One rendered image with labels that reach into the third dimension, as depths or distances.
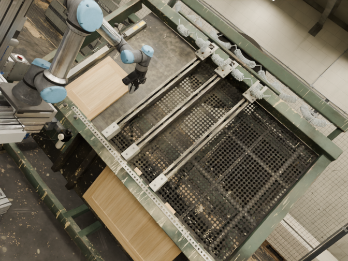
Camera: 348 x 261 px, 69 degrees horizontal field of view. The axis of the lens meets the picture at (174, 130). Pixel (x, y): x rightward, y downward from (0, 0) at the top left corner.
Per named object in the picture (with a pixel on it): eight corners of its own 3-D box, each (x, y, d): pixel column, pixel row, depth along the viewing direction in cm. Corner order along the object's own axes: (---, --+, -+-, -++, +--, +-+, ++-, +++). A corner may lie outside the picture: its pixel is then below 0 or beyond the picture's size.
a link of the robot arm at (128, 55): (115, 56, 149) (131, 55, 156) (125, 67, 144) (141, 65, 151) (118, 43, 144) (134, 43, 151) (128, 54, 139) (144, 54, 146)
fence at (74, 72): (56, 83, 210) (54, 81, 206) (143, 23, 234) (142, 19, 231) (59, 87, 209) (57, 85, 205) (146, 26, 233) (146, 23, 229)
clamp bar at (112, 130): (101, 133, 195) (93, 121, 173) (208, 48, 226) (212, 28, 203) (110, 142, 193) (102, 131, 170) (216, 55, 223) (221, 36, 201)
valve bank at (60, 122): (11, 110, 196) (25, 86, 189) (28, 111, 209) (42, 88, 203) (47, 156, 184) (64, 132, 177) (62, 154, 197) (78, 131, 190)
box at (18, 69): (-3, 70, 192) (8, 51, 187) (12, 73, 203) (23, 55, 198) (5, 80, 189) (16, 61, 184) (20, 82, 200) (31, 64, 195)
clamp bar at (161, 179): (147, 184, 182) (144, 178, 160) (254, 86, 213) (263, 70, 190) (156, 194, 180) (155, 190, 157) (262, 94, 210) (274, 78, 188)
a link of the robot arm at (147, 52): (139, 44, 148) (150, 43, 153) (133, 59, 155) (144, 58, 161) (145, 52, 145) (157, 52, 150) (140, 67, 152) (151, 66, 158)
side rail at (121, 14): (42, 69, 222) (37, 61, 211) (138, 4, 250) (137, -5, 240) (46, 73, 220) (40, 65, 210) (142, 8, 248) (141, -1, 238)
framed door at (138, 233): (84, 195, 224) (82, 196, 222) (119, 151, 209) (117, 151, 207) (151, 279, 202) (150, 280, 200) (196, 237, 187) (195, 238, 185)
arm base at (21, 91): (21, 104, 130) (30, 89, 127) (5, 85, 133) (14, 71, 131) (46, 105, 144) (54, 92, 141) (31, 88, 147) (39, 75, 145)
